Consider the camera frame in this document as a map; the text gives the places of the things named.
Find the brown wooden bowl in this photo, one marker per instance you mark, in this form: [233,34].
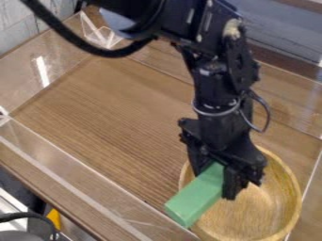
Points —
[265,211]

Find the yellow object under table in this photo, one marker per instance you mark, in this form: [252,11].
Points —
[54,216]

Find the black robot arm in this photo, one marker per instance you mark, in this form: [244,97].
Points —
[208,32]

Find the clear acrylic corner bracket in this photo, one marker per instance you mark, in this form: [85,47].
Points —
[97,31]

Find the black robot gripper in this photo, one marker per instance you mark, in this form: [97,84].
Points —
[217,138]

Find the green rectangular block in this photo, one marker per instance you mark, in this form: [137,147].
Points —
[200,191]

